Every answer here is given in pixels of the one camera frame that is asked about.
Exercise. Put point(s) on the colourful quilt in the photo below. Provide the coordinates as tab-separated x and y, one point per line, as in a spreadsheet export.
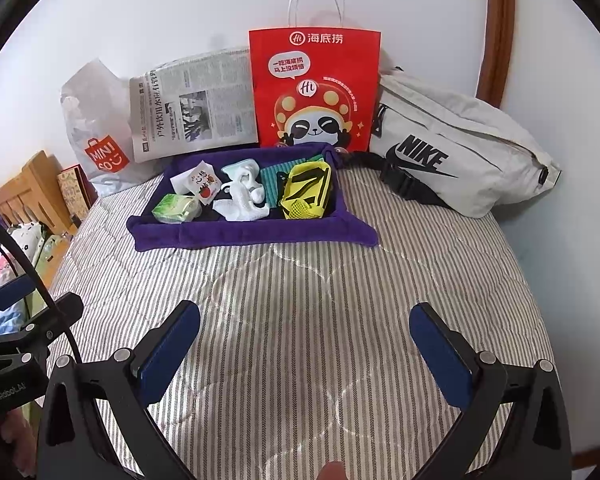
0	280

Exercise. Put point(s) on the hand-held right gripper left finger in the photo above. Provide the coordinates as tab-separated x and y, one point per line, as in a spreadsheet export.
167	355

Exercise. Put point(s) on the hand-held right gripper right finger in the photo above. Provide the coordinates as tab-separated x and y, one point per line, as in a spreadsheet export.
440	355

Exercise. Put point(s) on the folded newspaper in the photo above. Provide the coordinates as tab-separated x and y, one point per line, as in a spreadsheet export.
195	105

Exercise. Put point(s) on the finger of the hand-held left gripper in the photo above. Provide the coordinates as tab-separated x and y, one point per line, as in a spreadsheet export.
10	292
55	317

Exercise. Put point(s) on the person's right hand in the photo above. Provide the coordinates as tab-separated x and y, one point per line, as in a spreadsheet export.
332	471

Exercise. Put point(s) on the red paper bag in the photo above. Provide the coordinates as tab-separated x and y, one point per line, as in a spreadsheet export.
315	75

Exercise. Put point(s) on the teal scouring cloth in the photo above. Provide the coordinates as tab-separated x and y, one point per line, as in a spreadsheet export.
272	177

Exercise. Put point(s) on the white socks pair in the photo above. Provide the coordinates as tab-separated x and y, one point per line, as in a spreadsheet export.
240	190

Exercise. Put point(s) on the white dotted pillow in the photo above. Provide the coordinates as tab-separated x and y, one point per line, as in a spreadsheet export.
25	237

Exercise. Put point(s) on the white waist bag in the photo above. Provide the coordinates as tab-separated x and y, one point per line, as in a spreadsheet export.
470	135

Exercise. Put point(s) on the person's left hand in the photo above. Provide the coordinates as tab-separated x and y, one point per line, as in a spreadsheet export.
15	435

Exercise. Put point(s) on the white plastic shopping bag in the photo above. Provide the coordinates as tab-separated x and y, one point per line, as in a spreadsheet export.
95	125

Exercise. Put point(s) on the wooden headboard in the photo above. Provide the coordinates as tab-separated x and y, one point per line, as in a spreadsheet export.
30	185

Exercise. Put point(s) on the green tissue pack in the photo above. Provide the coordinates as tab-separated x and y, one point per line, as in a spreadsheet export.
175	207

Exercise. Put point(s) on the patterned book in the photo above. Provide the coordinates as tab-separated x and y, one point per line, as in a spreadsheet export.
72	192

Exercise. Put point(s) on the striped bed sheet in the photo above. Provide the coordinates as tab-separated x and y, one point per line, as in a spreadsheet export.
305	310

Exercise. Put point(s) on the wooden door frame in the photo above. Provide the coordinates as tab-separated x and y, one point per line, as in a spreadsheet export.
497	25

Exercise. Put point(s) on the fruit print packet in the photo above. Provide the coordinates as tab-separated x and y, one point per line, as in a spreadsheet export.
200	182

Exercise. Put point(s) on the green blanket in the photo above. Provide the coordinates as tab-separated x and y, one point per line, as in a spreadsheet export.
52	260

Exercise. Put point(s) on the purple cloth tray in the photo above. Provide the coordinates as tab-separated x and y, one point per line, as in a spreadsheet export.
260	235

